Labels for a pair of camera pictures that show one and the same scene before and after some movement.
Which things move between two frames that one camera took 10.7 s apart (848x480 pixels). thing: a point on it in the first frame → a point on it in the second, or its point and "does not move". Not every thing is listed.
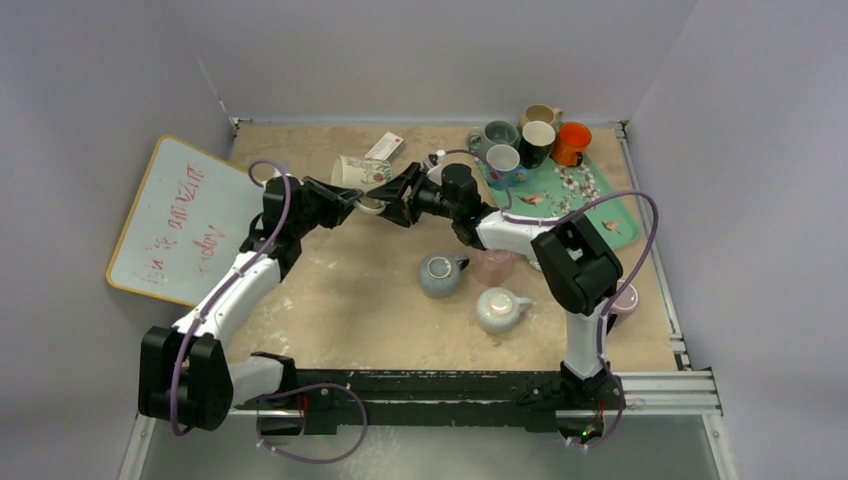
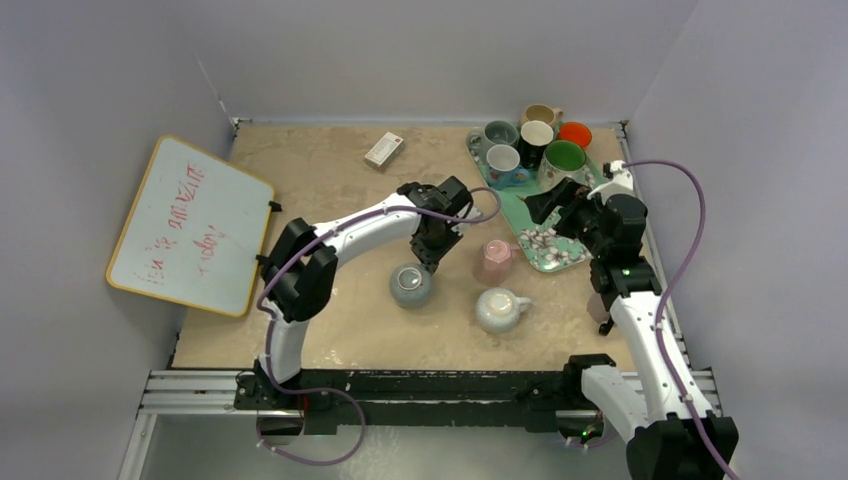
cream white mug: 361,175 → 564,159
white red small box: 390,146 does not move
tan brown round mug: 541,112 does not move
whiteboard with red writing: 189,216 does not move
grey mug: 495,133 does not move
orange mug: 571,141 does not move
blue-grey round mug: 439,273 → 411,285
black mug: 536,142 does not move
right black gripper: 404,198 → 565,208
